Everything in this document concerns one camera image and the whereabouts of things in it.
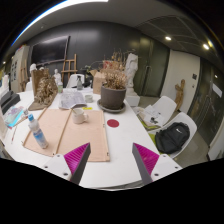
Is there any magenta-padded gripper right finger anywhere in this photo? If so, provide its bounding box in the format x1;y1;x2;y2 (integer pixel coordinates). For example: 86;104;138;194
131;142;183;186

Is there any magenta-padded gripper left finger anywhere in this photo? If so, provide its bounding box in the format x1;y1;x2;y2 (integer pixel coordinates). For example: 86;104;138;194
41;142;92;186

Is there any white blue-capped drink bottle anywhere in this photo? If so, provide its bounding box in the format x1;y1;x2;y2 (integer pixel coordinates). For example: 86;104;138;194
27;113;50;150

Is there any black backpack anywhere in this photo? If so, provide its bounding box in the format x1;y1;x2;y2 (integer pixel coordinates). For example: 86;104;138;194
154;121;191;155

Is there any white ceramic mug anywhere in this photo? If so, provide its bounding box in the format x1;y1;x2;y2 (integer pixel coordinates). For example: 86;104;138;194
71;107;90;125

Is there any stack of papers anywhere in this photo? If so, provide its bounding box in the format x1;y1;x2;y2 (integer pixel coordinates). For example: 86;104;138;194
138;104;165;128

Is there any flat round red coaster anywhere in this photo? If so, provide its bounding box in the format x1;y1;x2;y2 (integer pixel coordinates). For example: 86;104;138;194
106;118;120;129

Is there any grey printed newspaper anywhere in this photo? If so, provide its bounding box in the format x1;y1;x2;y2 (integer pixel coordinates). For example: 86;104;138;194
58;90;88;110

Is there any small white cup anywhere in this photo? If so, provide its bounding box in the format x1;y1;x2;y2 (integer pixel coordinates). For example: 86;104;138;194
84;94;95;104

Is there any red pencil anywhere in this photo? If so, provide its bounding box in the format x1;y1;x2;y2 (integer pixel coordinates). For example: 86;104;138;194
10;125;18;144

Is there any grey pot with dried plant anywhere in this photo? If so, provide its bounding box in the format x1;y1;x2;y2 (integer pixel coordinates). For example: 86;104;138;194
99;68;129;110

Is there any wooden figure sculpture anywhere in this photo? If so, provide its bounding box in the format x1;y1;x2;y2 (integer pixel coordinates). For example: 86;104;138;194
174;79;186;112

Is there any brown relief sculpture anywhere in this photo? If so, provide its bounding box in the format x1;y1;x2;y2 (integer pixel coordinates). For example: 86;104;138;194
27;68;59;112

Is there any colourful booklet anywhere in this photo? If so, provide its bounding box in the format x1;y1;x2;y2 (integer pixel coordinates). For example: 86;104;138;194
3;105;26;129

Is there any clear spray bottle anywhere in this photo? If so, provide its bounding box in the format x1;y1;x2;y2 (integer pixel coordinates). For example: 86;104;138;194
76;75;84;91

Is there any brown cardboard box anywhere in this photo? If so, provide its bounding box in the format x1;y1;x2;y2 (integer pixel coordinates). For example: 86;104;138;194
89;69;107;95

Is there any white plaster standing figure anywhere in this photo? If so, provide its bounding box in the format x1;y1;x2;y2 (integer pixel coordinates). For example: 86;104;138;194
52;68;63;84

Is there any black box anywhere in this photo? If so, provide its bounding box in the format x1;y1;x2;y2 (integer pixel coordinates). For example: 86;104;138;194
0;90;22;114

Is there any tall white plaster statue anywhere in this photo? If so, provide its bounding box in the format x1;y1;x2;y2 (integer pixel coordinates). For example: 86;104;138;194
123;53;141;108

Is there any wooden easel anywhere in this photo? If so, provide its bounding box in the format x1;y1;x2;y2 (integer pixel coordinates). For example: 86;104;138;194
60;53;78;84

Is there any red cardboard box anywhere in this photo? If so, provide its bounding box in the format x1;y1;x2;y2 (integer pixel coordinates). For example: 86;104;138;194
102;59;116;70

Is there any white plaster bust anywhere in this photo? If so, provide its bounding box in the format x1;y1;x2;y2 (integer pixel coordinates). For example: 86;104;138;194
29;63;38;76

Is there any white cabinet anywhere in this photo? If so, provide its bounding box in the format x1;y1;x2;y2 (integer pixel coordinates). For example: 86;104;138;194
9;44;31;94

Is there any bright ceiling light panel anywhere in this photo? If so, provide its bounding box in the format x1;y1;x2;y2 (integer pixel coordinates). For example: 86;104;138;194
9;0;109;48

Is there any black wall screen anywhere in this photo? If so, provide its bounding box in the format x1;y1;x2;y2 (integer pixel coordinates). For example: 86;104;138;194
30;35;71;67

